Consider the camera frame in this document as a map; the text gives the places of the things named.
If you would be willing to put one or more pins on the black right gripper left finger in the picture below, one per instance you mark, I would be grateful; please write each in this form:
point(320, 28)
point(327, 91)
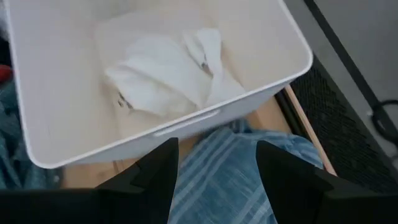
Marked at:
point(149, 193)

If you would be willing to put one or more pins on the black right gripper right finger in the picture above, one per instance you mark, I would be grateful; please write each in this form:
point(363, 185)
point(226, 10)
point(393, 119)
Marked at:
point(295, 193)

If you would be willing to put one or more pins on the blue striped shirt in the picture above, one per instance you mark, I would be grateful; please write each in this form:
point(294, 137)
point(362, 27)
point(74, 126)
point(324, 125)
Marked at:
point(217, 180)

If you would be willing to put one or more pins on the white cloth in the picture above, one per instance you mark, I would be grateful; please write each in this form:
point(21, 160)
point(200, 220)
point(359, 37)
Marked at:
point(161, 77)

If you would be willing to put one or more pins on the green floral-print shirt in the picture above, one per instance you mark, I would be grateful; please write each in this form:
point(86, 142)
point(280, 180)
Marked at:
point(15, 149)

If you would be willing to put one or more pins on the black mesh floor mat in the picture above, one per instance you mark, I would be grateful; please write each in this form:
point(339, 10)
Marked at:
point(342, 130)

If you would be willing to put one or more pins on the white plastic laundry bin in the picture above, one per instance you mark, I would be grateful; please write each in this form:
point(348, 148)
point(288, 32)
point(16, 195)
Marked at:
point(62, 93)

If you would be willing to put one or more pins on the red cloth item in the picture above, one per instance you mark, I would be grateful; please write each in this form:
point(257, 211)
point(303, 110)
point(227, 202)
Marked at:
point(4, 74)

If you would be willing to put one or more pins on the black table frame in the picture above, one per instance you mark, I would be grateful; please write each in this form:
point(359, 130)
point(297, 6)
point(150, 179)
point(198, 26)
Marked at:
point(283, 105)

